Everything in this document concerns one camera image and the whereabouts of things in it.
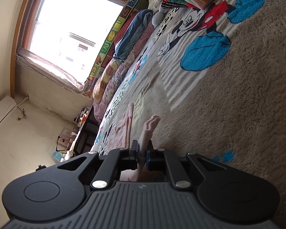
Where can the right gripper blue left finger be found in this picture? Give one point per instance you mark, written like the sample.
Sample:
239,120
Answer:
110,166

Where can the grey plush toy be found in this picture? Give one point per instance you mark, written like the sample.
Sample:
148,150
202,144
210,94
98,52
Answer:
159,16

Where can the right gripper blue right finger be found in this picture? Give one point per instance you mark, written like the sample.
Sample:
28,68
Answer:
168,162

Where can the dark cluttered desk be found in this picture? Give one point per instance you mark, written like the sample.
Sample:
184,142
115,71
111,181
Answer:
86,135

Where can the black desk lamp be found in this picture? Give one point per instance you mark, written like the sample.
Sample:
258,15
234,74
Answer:
65,142

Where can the sheer curtain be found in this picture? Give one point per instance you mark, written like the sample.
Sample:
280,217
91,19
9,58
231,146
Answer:
51,71

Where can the purple floral comforter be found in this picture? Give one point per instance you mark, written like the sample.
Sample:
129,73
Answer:
115,81

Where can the white wall air conditioner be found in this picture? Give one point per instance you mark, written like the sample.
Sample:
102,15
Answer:
7,107

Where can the bright window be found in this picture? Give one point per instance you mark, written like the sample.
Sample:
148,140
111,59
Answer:
68,33

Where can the orange floral pillow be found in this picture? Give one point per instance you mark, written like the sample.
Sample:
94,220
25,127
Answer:
106,76

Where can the striped red green clothes stack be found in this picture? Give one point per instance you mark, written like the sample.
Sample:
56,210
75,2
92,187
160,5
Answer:
170,4

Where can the pink fox print garment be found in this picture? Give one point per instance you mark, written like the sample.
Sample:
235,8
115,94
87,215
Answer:
120,137

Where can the Mickey Mouse plush blanket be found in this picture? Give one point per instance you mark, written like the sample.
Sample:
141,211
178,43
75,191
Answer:
217,79

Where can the colourful alphabet headboard mat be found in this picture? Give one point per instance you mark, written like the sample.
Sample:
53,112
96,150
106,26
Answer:
131,7

